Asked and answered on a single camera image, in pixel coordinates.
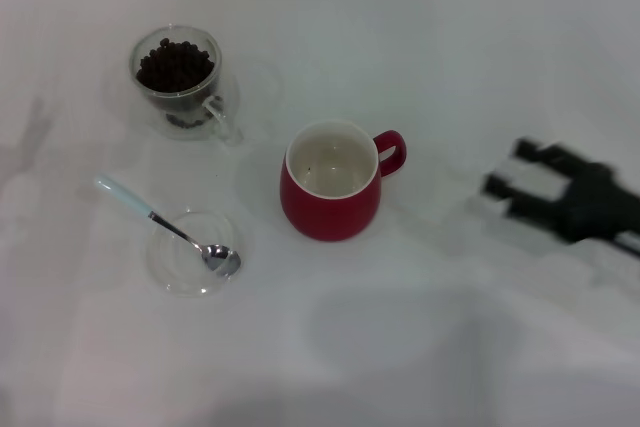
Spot clear glass cup with handle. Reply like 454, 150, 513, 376
130, 24, 245, 146

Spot blue handled metal spoon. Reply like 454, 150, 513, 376
94, 175, 243, 279

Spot dark coffee beans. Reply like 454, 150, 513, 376
136, 37, 216, 94

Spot red ceramic mug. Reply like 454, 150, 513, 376
279, 119, 408, 243

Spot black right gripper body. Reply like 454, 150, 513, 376
553, 145, 640, 247

